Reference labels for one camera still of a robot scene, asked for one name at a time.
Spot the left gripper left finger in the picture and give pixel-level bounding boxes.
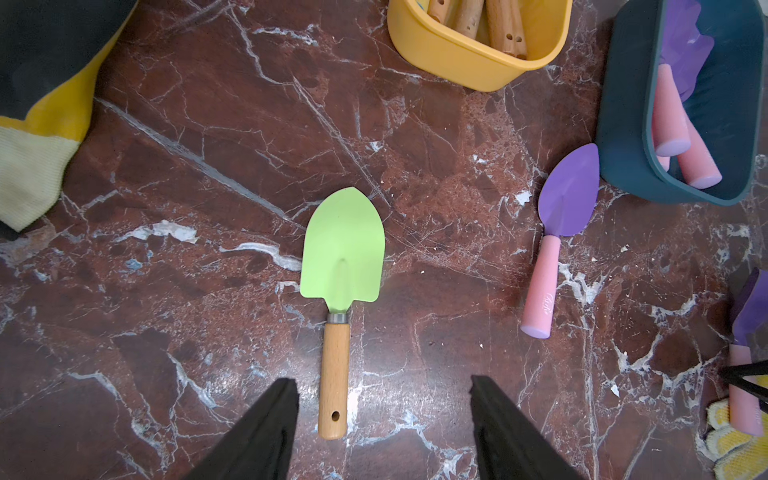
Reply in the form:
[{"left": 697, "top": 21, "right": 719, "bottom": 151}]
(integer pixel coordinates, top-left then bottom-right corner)
[{"left": 185, "top": 378, "right": 299, "bottom": 479}]

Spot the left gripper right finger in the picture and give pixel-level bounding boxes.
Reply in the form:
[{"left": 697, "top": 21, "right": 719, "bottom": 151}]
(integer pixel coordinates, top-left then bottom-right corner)
[{"left": 470, "top": 375, "right": 580, "bottom": 479}]

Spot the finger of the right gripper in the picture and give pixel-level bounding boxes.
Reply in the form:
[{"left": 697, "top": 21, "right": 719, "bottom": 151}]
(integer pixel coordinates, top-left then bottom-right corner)
[{"left": 719, "top": 360, "right": 768, "bottom": 413}]

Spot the purple shovel pink handle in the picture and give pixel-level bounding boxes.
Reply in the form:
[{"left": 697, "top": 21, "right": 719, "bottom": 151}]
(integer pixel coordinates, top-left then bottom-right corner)
[
  {"left": 729, "top": 268, "right": 767, "bottom": 437},
  {"left": 519, "top": 142, "right": 601, "bottom": 341},
  {"left": 656, "top": 155, "right": 670, "bottom": 172},
  {"left": 651, "top": 1, "right": 715, "bottom": 158},
  {"left": 677, "top": 118, "right": 723, "bottom": 190}
]

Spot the green shovel wooden handle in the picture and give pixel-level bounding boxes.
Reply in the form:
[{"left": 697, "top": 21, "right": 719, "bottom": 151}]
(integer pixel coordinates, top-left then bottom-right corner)
[
  {"left": 455, "top": 0, "right": 485, "bottom": 39},
  {"left": 486, "top": 0, "right": 528, "bottom": 60},
  {"left": 300, "top": 187, "right": 385, "bottom": 440},
  {"left": 427, "top": 0, "right": 451, "bottom": 25}
]

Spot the yellow plastic storage box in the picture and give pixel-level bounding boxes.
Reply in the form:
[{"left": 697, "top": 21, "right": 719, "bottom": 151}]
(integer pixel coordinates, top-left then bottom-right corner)
[{"left": 387, "top": 1, "right": 573, "bottom": 92}]

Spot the dark teal storage box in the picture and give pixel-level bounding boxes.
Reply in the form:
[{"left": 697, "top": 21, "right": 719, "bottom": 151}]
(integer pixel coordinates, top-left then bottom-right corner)
[{"left": 596, "top": 1, "right": 766, "bottom": 206}]

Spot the yellow dotted work glove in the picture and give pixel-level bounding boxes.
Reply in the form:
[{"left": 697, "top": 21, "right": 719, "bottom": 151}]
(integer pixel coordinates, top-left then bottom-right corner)
[{"left": 705, "top": 398, "right": 767, "bottom": 480}]

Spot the black and yellow glove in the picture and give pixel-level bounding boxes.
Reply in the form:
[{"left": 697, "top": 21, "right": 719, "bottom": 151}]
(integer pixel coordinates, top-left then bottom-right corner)
[{"left": 1, "top": 1, "right": 137, "bottom": 232}]

